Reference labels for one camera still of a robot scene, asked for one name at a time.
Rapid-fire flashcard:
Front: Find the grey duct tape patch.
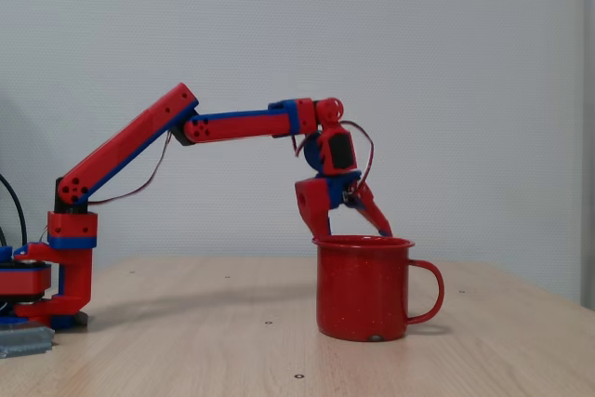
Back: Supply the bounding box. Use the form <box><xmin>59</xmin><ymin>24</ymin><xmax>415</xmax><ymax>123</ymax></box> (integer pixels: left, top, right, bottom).
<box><xmin>0</xmin><ymin>324</ymin><xmax>56</xmax><ymax>360</ymax></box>

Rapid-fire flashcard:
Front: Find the red arm servo cable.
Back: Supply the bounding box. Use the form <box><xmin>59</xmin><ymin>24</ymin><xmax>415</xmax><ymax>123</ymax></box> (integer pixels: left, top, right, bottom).
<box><xmin>87</xmin><ymin>131</ymin><xmax>172</xmax><ymax>205</ymax></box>

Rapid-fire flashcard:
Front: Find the red enamel mug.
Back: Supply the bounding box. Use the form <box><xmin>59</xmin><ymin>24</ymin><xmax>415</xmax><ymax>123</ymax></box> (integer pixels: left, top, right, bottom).
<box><xmin>311</xmin><ymin>234</ymin><xmax>445</xmax><ymax>342</ymax></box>

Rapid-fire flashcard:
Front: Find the red gripper servo cable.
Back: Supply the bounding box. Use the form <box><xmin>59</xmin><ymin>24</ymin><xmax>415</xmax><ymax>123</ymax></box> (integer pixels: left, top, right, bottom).
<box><xmin>341</xmin><ymin>120</ymin><xmax>376</xmax><ymax>196</ymax></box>

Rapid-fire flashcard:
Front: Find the black base power cable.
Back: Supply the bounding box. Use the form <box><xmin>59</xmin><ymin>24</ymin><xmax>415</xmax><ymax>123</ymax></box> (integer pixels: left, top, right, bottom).
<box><xmin>0</xmin><ymin>172</ymin><xmax>29</xmax><ymax>252</ymax></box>

